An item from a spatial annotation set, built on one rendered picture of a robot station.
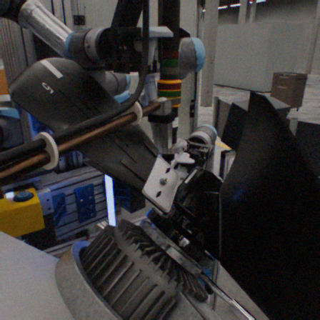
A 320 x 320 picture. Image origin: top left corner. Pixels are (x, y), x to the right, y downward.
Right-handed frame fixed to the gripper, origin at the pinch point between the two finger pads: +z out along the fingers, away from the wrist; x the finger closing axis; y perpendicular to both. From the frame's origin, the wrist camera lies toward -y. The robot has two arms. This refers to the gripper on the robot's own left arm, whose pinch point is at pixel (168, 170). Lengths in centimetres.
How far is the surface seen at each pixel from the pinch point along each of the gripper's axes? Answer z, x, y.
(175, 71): 12.2, -25.0, 2.7
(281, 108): -67, -7, 26
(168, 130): 15.1, -15.4, 3.6
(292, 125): -167, 22, 44
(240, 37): -1051, -49, -108
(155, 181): 21.3, -8.4, 4.4
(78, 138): 37.2, -20.2, 1.4
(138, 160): 22.7, -12.1, 1.7
